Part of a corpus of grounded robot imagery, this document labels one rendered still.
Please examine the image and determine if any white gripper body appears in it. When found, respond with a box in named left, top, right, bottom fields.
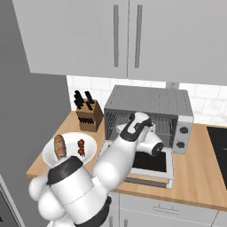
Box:
left=115, top=122, right=131, bottom=136

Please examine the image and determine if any silver toaster oven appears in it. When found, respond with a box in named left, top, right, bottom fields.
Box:
left=103, top=84, right=195, bottom=156

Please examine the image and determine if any toaster oven glass door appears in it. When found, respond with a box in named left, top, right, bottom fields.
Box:
left=96, top=140, right=176, bottom=189

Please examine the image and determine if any red kebab skewer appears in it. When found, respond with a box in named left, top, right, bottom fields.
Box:
left=76, top=138, right=87, bottom=158

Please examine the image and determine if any brown baguette bread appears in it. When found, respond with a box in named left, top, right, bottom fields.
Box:
left=53, top=134, right=67, bottom=160

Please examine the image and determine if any grey base cupboard door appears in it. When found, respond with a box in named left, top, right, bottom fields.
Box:
left=106, top=191, right=121, bottom=227

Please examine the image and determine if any wooden knife block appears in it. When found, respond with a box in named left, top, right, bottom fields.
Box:
left=75, top=99, right=105, bottom=133

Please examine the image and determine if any white round plate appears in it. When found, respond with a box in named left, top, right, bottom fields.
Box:
left=42, top=131, right=98, bottom=171

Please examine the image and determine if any grey drawer front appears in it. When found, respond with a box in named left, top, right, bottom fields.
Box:
left=118, top=192, right=220, bottom=227

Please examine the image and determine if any black hob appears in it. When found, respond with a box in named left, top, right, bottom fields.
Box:
left=206, top=126, right=227, bottom=190

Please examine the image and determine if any black handled knife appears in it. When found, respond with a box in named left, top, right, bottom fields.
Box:
left=74, top=99, right=84, bottom=110
left=84, top=101, right=94, bottom=112
left=84, top=90, right=96, bottom=103
left=74, top=90, right=84, bottom=101

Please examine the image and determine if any toaster oven door handle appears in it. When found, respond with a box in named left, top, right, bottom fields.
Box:
left=123, top=176, right=174, bottom=189

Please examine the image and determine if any grey wall socket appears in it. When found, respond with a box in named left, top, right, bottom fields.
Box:
left=165, top=82, right=180, bottom=90

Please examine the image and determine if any grey drawer handle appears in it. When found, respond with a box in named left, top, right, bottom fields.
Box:
left=153, top=205, right=181, bottom=215

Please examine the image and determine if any grey cupboard door handle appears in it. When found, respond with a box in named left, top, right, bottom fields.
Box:
left=113, top=4, right=120, bottom=68
left=134, top=4, right=144, bottom=69

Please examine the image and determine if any grey wall cupboard door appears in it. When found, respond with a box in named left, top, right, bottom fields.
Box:
left=12, top=0, right=130, bottom=79
left=127, top=0, right=227, bottom=87

